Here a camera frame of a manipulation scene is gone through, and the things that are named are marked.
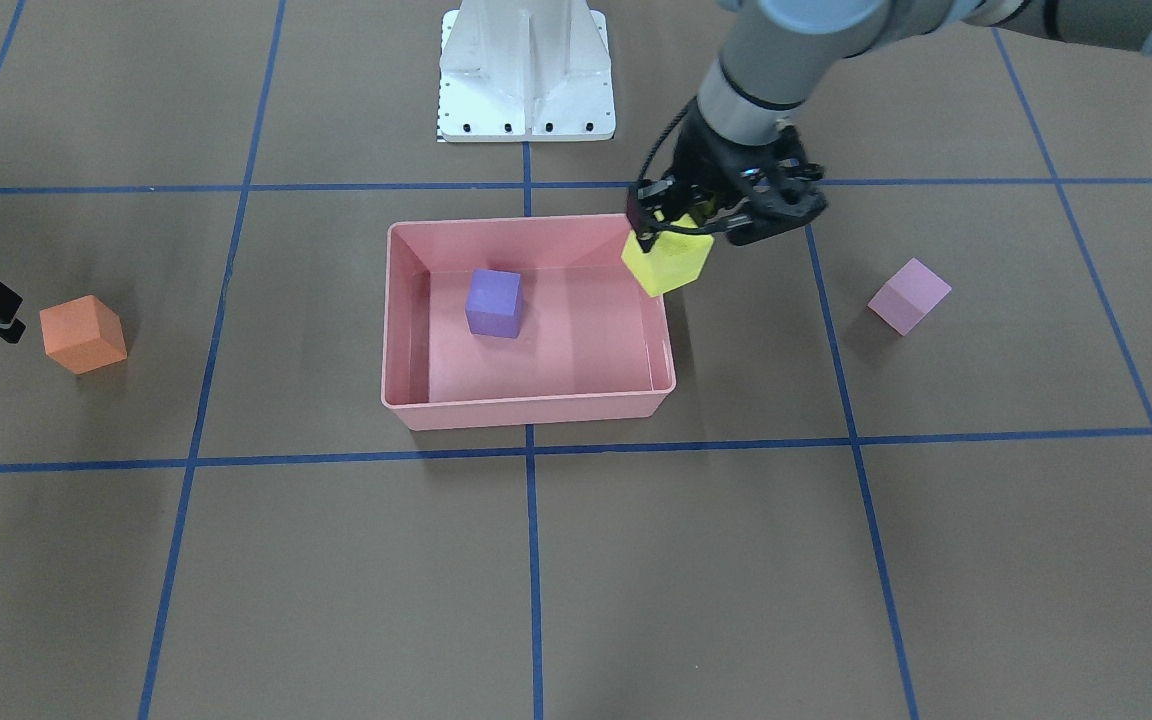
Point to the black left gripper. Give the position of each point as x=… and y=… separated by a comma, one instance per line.
x=704, y=157

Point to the yellow foam block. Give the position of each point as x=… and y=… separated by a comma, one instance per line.
x=676, y=259

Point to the purple foam block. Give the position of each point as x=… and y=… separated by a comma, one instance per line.
x=495, y=303

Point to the light pink foam block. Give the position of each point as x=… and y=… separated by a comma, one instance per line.
x=909, y=296

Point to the orange foam block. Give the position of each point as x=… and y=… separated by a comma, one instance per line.
x=83, y=335

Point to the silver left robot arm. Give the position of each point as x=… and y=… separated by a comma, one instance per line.
x=778, y=52

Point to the pink plastic bin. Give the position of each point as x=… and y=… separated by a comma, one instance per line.
x=592, y=345

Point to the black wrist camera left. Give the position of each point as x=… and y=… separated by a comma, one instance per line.
x=774, y=188

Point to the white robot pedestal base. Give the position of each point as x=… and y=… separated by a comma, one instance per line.
x=525, y=72

